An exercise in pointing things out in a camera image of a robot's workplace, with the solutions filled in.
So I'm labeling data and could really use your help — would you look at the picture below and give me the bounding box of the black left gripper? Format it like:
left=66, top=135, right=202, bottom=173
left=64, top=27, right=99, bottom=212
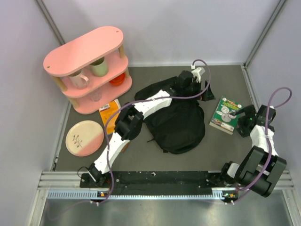
left=182, top=79, right=215, bottom=102

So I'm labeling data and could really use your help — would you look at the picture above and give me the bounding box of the green puzzle book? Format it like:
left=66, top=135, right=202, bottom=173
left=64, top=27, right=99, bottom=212
left=209, top=96, right=242, bottom=135

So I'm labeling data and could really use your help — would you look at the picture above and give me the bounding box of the black student backpack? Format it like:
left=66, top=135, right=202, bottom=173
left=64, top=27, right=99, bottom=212
left=135, top=77, right=206, bottom=154

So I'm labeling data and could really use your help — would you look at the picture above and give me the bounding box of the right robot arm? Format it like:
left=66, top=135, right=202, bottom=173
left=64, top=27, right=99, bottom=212
left=219, top=105, right=287, bottom=197

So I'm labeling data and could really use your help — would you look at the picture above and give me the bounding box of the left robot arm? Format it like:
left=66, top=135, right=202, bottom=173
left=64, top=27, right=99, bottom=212
left=87, top=67, right=210, bottom=187

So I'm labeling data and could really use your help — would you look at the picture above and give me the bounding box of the orange bowl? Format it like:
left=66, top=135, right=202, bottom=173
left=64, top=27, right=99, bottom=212
left=109, top=73, right=126, bottom=86

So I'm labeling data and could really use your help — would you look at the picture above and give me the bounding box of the brown leather wallet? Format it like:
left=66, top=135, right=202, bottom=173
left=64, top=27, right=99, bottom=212
left=121, top=142, right=130, bottom=153

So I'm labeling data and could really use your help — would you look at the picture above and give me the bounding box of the orange paperback book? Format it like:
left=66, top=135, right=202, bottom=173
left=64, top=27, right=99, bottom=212
left=99, top=99, right=121, bottom=135

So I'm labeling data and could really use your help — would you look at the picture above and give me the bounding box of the green mug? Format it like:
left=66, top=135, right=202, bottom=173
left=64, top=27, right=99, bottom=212
left=90, top=57, right=109, bottom=77

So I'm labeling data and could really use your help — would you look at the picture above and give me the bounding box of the clear glass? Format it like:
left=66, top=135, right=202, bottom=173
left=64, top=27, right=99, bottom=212
left=89, top=90, right=102, bottom=102

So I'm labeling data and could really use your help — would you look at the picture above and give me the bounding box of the pink three-tier shelf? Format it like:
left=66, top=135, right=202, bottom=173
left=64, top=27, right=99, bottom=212
left=43, top=26, right=132, bottom=114

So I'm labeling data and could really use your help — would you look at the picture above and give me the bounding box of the pink mug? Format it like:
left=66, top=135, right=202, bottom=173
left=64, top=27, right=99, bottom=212
left=69, top=70, right=89, bottom=89

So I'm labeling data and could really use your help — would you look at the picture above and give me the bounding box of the pink cream plate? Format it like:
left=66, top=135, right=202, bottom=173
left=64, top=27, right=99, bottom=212
left=65, top=120, right=104, bottom=157

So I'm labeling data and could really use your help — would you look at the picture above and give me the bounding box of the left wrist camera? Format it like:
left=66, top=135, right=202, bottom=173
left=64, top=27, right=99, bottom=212
left=191, top=65, right=205, bottom=83

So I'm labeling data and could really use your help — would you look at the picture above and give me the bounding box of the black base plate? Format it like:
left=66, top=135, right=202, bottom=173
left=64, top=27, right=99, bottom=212
left=80, top=171, right=237, bottom=193

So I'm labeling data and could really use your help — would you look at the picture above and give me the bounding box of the slotted cable duct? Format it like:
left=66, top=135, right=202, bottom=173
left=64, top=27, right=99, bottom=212
left=47, top=190, right=238, bottom=200

